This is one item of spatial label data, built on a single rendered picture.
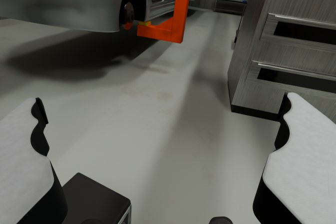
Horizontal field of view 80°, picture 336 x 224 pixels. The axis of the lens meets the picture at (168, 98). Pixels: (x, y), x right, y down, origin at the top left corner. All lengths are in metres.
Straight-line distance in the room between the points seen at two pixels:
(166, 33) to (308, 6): 1.69
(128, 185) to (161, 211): 0.29
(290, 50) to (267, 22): 0.37
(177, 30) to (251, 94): 1.35
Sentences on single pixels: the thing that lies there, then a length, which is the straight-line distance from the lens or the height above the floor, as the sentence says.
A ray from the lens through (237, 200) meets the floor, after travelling 1.69.
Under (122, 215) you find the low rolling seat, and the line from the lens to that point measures 1.13.
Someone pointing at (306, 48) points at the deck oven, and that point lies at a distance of 2.39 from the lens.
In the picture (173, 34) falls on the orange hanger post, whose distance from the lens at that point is 3.03.
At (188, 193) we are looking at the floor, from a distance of 1.61.
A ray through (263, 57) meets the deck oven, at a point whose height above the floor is 0.73.
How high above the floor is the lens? 1.29
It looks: 30 degrees down
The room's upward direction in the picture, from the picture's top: 8 degrees clockwise
